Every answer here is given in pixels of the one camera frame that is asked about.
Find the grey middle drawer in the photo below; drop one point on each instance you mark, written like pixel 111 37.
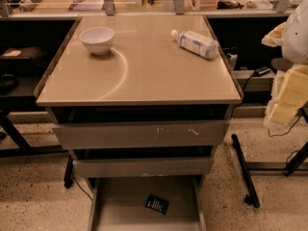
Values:
pixel 143 167

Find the grey top drawer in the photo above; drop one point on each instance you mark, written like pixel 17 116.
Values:
pixel 140 134

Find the open grey bottom drawer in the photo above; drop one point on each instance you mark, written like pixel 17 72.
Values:
pixel 119 204

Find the black left table leg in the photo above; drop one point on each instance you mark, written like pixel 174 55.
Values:
pixel 23 147

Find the black power adapter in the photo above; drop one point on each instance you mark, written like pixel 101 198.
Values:
pixel 261 71

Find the grey drawer cabinet with countertop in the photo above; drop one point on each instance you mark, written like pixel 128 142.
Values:
pixel 144 77

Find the black table leg base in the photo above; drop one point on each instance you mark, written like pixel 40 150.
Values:
pixel 252 197

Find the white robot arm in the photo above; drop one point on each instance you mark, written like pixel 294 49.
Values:
pixel 300 15

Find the clear plastic water bottle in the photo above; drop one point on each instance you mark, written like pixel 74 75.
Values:
pixel 202 46

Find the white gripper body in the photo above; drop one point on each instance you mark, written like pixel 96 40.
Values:
pixel 296 38

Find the white ceramic bowl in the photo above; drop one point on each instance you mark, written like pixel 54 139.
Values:
pixel 98 40

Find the dark blue rxbar wrapper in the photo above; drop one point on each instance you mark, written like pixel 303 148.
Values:
pixel 157 204

